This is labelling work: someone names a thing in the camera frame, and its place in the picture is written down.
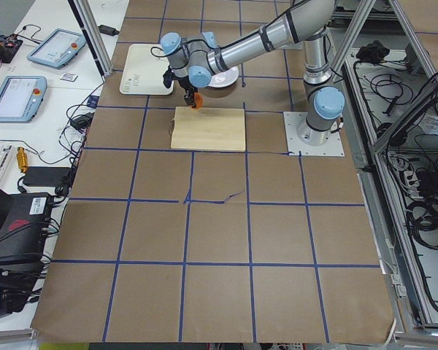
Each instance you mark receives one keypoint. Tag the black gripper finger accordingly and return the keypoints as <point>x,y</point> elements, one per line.
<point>188,97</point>

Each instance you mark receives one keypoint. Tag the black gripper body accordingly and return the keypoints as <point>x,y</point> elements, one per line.
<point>185,87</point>

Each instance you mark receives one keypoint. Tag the orange fruit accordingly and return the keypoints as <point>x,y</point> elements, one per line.
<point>197,101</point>

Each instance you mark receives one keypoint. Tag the white ceramic plate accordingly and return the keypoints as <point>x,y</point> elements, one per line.
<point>224,79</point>

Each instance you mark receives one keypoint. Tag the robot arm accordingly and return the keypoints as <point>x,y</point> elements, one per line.
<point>194,60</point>

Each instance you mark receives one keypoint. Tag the cream bear tray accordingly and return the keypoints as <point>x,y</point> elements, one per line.
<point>143,72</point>

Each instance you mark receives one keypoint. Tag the bamboo cutting board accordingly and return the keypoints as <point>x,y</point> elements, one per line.
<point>209,129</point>

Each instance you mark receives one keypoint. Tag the black power adapter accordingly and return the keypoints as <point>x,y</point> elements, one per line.
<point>108,30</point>

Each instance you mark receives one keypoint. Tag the blue teach pendant far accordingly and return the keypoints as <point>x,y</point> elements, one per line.
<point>58,49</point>

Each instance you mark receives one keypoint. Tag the blue teach pendant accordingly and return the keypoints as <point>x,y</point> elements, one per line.
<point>21,97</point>
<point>58,49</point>

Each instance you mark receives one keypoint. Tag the blue teach pendant near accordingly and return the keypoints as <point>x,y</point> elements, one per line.
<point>21,97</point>

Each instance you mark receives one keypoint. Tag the gold metal cylinder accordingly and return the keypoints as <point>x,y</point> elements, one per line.
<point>22,160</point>

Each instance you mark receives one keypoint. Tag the black computer box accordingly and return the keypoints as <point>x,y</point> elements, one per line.
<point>23,220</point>

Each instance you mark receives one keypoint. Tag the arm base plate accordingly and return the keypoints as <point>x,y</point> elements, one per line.
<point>304,141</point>

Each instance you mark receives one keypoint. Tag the aluminium frame post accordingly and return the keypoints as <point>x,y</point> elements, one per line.
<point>86,21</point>

